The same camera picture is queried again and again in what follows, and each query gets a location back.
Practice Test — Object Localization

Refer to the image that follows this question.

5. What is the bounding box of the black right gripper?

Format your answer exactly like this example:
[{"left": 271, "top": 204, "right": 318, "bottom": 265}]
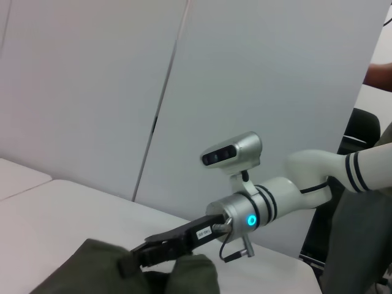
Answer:
[{"left": 129, "top": 213, "right": 227, "bottom": 271}]

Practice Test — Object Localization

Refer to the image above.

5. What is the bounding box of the dark green FREE T-shirt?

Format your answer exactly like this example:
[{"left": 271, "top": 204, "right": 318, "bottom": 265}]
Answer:
[{"left": 29, "top": 238, "right": 220, "bottom": 294}]

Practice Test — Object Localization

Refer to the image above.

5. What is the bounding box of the silver right wrist elbow connector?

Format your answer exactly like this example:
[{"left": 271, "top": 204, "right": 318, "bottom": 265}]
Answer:
[{"left": 213, "top": 217, "right": 234, "bottom": 235}]

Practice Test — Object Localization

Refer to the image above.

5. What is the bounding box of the silver right wrist straight plug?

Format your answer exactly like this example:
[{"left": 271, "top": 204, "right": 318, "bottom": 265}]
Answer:
[{"left": 240, "top": 233, "right": 256, "bottom": 258}]

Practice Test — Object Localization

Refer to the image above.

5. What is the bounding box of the black office chair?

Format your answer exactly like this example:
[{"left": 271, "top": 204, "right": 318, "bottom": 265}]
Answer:
[{"left": 336, "top": 108, "right": 382, "bottom": 154}]

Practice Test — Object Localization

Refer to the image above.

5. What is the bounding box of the reddish brown rounded object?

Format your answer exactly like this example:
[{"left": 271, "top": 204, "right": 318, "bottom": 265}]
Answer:
[{"left": 363, "top": 62, "right": 392, "bottom": 93}]

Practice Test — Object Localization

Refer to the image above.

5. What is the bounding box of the thin right wrist cable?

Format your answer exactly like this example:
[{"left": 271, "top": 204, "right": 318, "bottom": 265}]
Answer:
[{"left": 218, "top": 230, "right": 246, "bottom": 263}]

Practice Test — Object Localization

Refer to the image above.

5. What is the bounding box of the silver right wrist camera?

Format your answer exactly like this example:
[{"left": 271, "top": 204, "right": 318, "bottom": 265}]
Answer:
[{"left": 200, "top": 131, "right": 263, "bottom": 170}]

